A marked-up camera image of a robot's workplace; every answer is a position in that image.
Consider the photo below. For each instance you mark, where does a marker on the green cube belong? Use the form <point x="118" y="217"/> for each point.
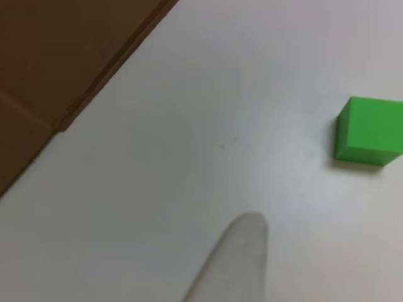
<point x="368" y="132"/>

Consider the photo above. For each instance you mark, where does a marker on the brown cardboard panel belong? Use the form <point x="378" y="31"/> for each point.
<point x="56" y="63"/>

